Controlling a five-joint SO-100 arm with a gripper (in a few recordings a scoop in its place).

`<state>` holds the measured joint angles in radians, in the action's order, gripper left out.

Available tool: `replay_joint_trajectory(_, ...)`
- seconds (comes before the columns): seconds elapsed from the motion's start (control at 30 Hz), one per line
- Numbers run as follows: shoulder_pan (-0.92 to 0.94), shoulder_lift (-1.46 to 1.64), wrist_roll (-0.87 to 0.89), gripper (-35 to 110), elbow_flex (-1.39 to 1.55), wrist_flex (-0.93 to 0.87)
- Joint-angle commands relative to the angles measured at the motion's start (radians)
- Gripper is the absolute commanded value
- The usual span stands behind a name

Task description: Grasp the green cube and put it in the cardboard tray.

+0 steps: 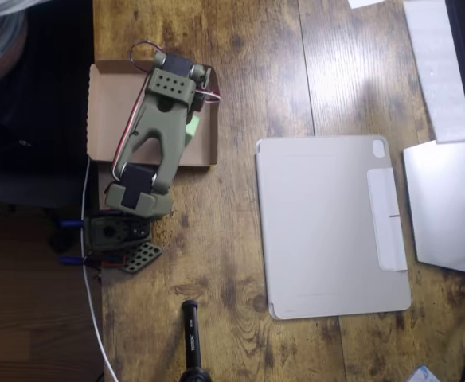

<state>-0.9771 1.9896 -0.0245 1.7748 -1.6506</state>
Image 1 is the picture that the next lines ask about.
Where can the green foam cube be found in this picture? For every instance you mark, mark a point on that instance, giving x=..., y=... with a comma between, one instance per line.
x=193, y=129

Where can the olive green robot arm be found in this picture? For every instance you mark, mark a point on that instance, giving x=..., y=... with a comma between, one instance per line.
x=157, y=123

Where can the brown cardboard tray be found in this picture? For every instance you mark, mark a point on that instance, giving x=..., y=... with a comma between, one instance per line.
x=109, y=111

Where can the white paper sheet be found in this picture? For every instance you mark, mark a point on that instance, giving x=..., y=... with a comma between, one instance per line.
x=364, y=2

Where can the beige tablet case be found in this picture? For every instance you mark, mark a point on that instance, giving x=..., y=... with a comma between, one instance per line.
x=328, y=223

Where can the white foam sheet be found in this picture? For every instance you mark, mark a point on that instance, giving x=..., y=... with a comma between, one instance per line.
x=435, y=59

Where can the silver monitor stand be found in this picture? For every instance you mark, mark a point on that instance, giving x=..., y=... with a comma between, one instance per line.
x=439, y=207

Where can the white and blue packet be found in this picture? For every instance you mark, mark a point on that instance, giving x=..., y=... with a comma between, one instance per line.
x=423, y=375

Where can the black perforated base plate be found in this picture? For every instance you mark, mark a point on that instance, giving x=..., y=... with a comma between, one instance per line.
x=141, y=258

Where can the black camera stand pole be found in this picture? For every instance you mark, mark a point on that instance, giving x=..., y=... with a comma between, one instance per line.
x=192, y=338

